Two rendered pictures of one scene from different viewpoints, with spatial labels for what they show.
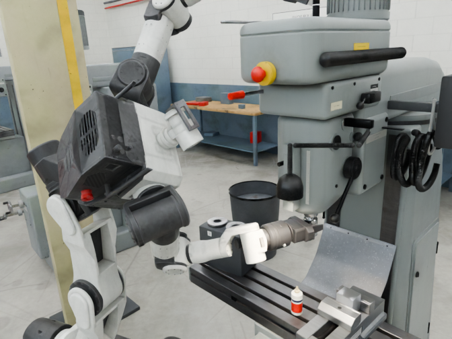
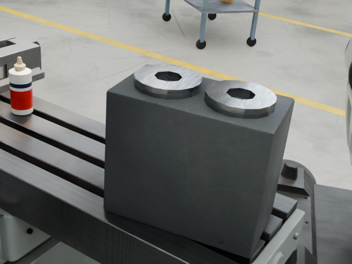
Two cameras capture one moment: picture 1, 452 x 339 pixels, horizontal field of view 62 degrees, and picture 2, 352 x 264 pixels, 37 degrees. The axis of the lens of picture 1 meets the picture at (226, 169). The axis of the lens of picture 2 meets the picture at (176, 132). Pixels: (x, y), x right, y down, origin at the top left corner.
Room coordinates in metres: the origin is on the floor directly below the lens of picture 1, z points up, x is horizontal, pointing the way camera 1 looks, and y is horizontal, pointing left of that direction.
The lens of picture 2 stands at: (2.08, -0.19, 1.36)
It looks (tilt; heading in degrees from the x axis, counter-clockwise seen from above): 28 degrees down; 164
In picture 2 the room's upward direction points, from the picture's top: 5 degrees clockwise
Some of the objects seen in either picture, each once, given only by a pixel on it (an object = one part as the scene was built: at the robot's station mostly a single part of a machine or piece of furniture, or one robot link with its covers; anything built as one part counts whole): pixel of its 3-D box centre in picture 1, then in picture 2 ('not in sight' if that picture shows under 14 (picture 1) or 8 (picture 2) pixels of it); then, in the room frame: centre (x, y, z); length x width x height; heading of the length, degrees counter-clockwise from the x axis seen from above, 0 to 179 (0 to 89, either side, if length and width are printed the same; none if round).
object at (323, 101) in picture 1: (321, 93); not in sight; (1.18, -0.31, 1.68); 0.34 x 0.24 x 0.10; 134
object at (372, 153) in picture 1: (342, 148); not in sight; (1.29, -0.42, 1.47); 0.24 x 0.19 x 0.26; 44
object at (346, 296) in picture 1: (348, 300); not in sight; (1.05, -0.38, 1.01); 0.06 x 0.05 x 0.06; 42
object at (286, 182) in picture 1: (289, 185); not in sight; (0.94, -0.17, 1.47); 0.07 x 0.07 x 0.06
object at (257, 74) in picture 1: (259, 74); not in sight; (0.98, -0.10, 1.76); 0.04 x 0.03 x 0.04; 44
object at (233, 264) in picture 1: (227, 243); (196, 152); (1.48, 0.01, 1.00); 0.22 x 0.12 x 0.20; 54
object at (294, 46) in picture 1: (317, 50); not in sight; (1.17, -0.29, 1.81); 0.47 x 0.26 x 0.16; 134
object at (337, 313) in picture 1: (338, 313); not in sight; (1.01, -0.34, 0.99); 0.12 x 0.06 x 0.04; 42
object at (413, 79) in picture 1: (383, 85); not in sight; (1.50, -0.64, 1.66); 0.80 x 0.23 x 0.20; 134
